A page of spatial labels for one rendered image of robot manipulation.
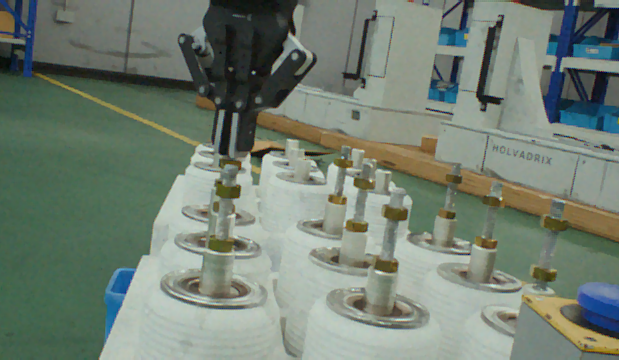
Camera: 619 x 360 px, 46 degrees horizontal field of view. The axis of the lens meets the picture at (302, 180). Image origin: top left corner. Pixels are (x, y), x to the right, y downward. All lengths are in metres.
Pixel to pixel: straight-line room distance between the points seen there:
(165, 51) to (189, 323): 6.59
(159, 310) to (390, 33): 3.36
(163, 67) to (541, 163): 4.72
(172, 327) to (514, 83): 2.88
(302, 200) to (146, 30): 6.00
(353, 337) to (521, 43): 2.87
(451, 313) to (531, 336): 0.26
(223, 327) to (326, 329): 0.07
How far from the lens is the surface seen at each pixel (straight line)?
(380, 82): 3.80
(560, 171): 2.87
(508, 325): 0.56
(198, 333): 0.49
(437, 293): 0.66
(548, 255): 0.56
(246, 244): 0.65
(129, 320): 0.65
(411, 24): 3.85
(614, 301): 0.38
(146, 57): 6.98
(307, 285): 0.62
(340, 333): 0.50
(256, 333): 0.50
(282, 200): 1.03
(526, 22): 3.35
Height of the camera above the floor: 0.42
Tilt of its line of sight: 9 degrees down
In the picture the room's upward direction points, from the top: 9 degrees clockwise
